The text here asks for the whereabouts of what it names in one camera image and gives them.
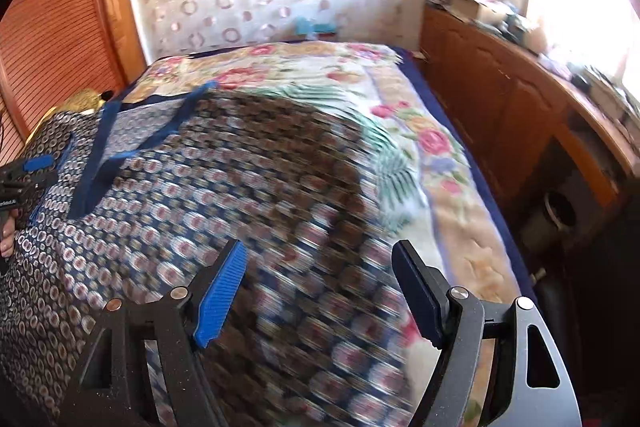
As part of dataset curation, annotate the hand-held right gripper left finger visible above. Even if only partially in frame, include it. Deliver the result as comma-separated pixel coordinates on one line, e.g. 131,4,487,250
57,238,249,427

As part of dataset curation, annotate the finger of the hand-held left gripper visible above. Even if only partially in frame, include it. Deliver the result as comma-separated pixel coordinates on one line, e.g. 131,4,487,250
0,155,60,188

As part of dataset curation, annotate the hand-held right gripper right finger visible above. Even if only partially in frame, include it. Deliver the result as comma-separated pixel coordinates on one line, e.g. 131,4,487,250
391,240,585,427

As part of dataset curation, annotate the yellow plush toy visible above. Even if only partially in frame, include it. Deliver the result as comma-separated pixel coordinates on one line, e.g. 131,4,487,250
30,89,113,142

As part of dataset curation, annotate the wooden headboard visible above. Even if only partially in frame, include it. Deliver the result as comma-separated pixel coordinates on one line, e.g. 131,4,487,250
0,0,148,142

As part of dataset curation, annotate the bed with dark blue sheet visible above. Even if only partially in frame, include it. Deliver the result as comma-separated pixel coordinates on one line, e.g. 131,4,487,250
120,39,541,427

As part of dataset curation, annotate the dark round bin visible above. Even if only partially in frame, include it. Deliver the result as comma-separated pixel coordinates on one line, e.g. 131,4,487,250
520,189,581,248

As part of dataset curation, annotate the floral blanket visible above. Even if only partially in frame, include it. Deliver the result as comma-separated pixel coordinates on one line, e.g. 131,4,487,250
122,41,532,427

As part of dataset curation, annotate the long wooden cabinet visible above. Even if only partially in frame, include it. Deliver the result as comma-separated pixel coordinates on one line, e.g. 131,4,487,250
417,0,640,230

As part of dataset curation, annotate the blue plush toy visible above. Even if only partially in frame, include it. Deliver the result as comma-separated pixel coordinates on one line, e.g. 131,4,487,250
295,18,337,40

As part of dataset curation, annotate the clutter of small desk things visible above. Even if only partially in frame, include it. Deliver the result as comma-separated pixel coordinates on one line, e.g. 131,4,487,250
430,0,640,128

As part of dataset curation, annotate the open cardboard box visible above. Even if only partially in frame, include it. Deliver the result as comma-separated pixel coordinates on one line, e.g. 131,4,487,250
445,0,493,20

